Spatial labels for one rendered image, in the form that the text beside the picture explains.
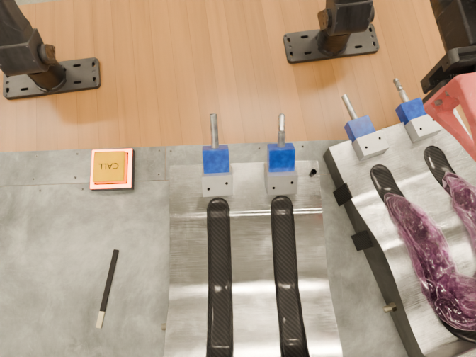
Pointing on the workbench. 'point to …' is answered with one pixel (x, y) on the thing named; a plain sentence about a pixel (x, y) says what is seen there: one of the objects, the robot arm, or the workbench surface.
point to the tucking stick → (107, 289)
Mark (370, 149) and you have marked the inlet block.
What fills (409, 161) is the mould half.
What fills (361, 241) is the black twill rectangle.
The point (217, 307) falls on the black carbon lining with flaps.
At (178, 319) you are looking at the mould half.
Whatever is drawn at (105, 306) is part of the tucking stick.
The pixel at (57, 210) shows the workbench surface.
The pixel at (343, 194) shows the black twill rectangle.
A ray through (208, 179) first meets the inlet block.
